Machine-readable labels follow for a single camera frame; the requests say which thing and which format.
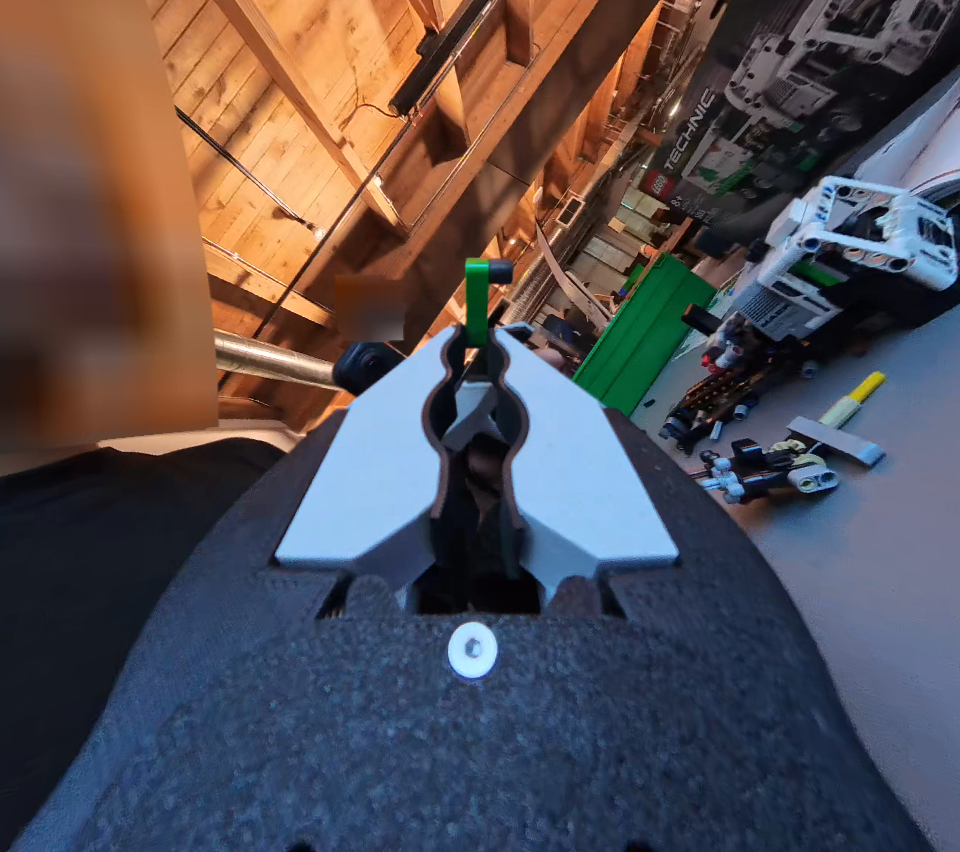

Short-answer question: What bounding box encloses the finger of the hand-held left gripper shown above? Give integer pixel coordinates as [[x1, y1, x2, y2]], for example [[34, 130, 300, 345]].
[[441, 378, 498, 452]]

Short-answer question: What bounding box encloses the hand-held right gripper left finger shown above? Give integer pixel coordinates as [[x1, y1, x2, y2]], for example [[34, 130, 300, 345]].
[[274, 326, 461, 602]]

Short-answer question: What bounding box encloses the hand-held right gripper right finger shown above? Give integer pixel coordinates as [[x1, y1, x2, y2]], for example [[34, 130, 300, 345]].
[[491, 327, 681, 602]]

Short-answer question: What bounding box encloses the green lego beam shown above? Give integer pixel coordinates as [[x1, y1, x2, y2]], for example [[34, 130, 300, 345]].
[[463, 258, 498, 348]]

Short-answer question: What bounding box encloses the small black lego assembly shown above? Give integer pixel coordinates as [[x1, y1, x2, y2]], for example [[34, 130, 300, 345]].
[[697, 416, 886, 504]]

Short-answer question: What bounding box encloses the yellow lego axle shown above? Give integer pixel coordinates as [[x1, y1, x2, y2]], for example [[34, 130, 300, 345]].
[[817, 371, 888, 427]]

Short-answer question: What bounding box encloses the partly built lego truck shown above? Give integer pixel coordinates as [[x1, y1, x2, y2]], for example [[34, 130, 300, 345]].
[[660, 176, 960, 456]]

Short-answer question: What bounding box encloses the black lego set box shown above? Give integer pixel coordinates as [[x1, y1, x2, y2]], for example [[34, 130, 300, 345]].
[[645, 0, 960, 231]]

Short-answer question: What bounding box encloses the green bin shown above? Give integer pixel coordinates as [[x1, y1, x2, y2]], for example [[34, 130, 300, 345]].
[[573, 252, 717, 418]]

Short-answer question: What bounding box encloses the person's dark sweater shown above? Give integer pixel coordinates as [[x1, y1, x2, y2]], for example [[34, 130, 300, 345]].
[[0, 438, 290, 838]]

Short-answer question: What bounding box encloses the black ceiling light bar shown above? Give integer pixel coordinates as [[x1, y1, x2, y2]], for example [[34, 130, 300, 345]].
[[388, 0, 580, 118]]

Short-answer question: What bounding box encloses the silver metal duct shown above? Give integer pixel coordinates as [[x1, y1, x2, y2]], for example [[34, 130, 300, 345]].
[[213, 331, 339, 388]]

